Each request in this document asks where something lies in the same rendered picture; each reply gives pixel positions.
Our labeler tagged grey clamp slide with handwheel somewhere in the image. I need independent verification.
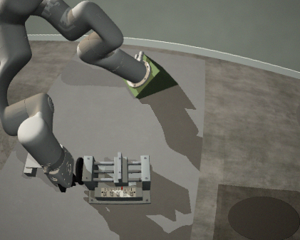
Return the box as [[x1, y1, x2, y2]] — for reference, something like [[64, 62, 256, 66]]
[[73, 152, 151, 204]]

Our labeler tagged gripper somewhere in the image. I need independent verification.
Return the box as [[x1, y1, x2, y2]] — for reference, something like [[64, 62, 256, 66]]
[[46, 144, 76, 192]]

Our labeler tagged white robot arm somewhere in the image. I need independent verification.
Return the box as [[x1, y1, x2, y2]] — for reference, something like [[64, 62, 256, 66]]
[[0, 0, 151, 177]]

